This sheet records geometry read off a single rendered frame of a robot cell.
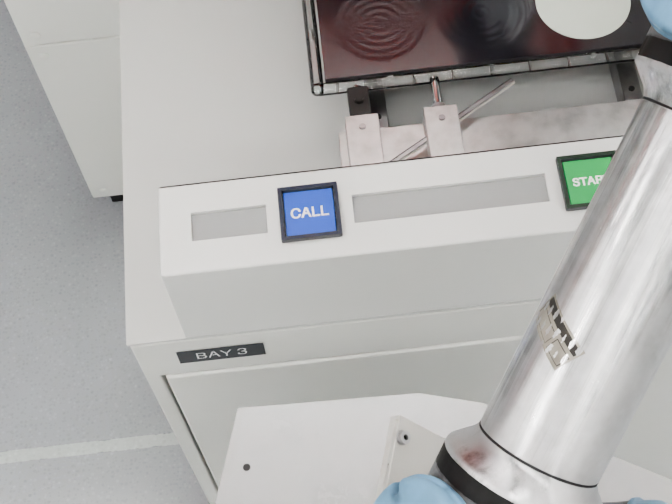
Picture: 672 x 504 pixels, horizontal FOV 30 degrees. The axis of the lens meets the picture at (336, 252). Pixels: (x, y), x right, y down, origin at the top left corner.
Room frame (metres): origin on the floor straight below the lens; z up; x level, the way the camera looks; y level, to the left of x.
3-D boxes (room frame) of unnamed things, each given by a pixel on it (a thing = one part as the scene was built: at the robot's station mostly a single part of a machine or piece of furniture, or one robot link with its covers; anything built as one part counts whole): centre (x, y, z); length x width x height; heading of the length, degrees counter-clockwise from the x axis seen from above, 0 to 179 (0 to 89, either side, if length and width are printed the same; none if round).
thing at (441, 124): (0.67, -0.12, 0.89); 0.08 x 0.03 x 0.03; 179
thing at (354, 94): (0.73, -0.04, 0.90); 0.04 x 0.02 x 0.03; 179
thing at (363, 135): (0.67, -0.04, 0.89); 0.08 x 0.03 x 0.03; 179
